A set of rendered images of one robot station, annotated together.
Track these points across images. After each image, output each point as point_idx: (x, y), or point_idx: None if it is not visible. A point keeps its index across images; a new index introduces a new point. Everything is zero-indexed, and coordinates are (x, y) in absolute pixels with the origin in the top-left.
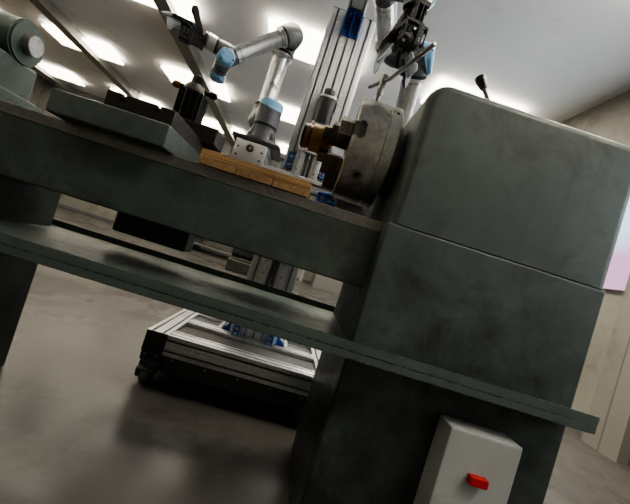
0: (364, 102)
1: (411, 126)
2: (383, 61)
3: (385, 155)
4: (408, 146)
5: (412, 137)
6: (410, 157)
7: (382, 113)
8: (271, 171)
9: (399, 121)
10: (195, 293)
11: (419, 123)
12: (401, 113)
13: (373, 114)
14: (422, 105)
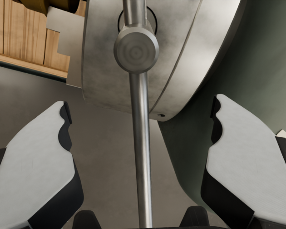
0: (86, 97)
1: (190, 113)
2: (70, 145)
3: None
4: (170, 119)
5: (170, 131)
6: (160, 131)
7: (126, 111)
8: (35, 69)
9: (158, 120)
10: (54, 80)
11: (168, 152)
12: (169, 115)
13: (110, 108)
14: (182, 161)
